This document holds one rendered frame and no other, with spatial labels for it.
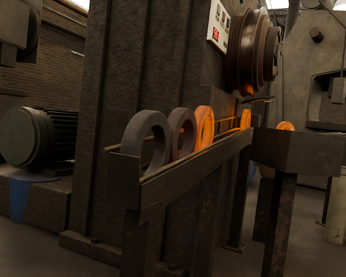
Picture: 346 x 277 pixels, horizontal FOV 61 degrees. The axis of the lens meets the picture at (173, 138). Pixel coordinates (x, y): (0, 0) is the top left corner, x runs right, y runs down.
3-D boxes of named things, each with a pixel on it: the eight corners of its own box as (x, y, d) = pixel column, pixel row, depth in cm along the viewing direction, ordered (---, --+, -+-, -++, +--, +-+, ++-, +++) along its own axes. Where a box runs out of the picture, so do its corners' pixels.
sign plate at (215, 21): (206, 39, 125) (211, -5, 124) (222, 54, 148) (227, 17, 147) (211, 39, 124) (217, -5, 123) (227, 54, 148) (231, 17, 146)
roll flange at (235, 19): (214, 89, 148) (225, -7, 145) (235, 99, 191) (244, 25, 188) (234, 90, 144) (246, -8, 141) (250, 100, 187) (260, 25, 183)
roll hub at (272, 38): (261, 76, 148) (268, 18, 146) (267, 84, 173) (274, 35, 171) (272, 76, 145) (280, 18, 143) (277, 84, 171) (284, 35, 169)
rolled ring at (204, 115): (196, 123, 87) (185, 122, 88) (200, 172, 97) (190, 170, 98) (213, 96, 101) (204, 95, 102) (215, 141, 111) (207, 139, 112)
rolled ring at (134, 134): (173, 107, 72) (161, 105, 74) (133, 115, 56) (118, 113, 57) (169, 178, 76) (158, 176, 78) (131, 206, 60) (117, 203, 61)
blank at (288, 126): (278, 148, 204) (282, 148, 201) (272, 128, 199) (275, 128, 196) (294, 136, 209) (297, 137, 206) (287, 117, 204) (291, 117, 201)
